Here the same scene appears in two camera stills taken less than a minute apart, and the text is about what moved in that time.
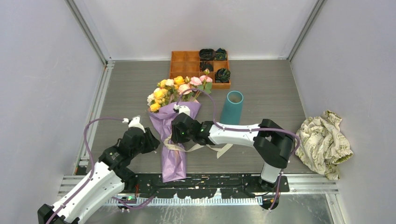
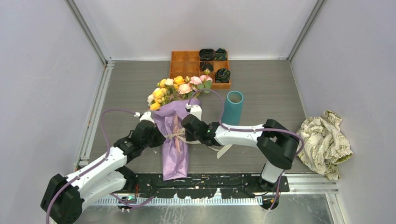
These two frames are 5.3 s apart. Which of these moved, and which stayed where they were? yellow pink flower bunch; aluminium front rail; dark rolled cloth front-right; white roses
Moved: white roses
Stayed: dark rolled cloth front-right; yellow pink flower bunch; aluminium front rail
